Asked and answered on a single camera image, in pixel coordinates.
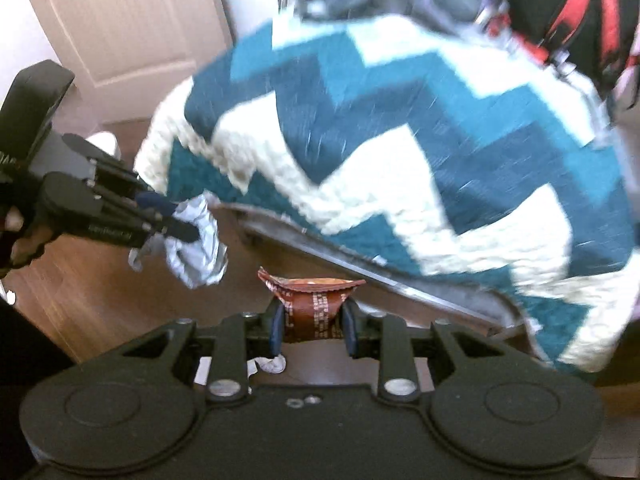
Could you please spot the white round object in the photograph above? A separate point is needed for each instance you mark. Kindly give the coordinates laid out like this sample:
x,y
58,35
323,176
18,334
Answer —
x,y
103,142

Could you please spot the brown snack wrapper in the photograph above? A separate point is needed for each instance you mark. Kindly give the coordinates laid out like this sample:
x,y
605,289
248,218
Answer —
x,y
310,305

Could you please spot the person's dark clothing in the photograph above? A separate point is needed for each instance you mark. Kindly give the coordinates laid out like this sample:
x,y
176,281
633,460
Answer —
x,y
25,340

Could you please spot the metal bed frame rail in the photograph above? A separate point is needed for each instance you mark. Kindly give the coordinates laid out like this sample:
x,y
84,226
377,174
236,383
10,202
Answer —
x,y
350,260

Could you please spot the teal and white zigzag quilt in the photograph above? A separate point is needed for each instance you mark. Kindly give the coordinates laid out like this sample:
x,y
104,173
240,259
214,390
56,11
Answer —
x,y
400,135

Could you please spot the red and black backpack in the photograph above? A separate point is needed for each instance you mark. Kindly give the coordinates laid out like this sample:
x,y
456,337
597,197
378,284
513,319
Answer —
x,y
575,10

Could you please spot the white crumpled paper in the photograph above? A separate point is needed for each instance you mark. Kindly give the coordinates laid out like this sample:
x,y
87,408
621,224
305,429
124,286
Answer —
x,y
270,364

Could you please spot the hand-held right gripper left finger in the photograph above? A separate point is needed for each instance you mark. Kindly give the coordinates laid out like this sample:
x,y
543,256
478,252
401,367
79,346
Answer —
x,y
276,330

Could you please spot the panelled door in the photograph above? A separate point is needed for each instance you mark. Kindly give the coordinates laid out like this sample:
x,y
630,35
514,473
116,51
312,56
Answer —
x,y
125,25

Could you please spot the silver foil wrapper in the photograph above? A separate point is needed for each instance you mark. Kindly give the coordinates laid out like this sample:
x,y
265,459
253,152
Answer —
x,y
200,250

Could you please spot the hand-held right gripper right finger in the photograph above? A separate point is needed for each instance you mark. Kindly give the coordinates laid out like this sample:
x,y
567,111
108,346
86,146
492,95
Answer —
x,y
350,330

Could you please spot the person's left hand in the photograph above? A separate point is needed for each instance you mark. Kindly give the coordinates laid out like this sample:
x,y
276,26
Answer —
x,y
25,245

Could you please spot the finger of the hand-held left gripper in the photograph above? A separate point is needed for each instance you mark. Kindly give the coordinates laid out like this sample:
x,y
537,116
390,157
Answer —
x,y
175,230
155,202

